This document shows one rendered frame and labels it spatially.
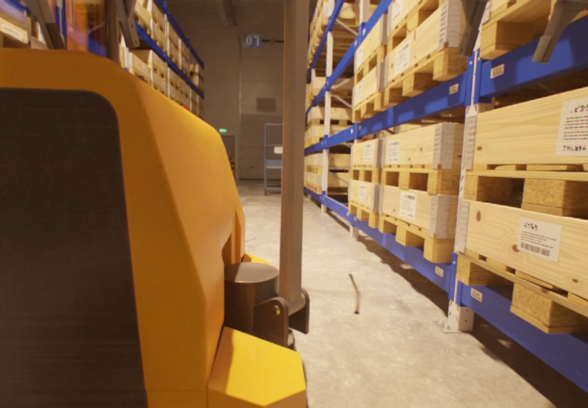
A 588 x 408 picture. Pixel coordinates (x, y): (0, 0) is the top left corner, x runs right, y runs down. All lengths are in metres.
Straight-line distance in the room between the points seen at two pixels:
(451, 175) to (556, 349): 0.82
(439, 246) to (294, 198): 1.10
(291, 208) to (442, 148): 1.07
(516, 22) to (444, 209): 0.79
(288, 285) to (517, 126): 0.90
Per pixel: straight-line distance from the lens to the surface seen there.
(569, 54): 1.30
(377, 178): 2.50
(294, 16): 0.81
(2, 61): 0.61
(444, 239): 1.73
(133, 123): 0.51
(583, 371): 1.26
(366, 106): 2.88
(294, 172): 0.75
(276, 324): 0.83
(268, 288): 0.87
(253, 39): 12.26
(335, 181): 5.43
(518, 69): 1.45
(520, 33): 1.55
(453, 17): 1.83
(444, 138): 1.69
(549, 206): 1.16
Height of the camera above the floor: 0.74
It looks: 7 degrees down
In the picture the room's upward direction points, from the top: 1 degrees clockwise
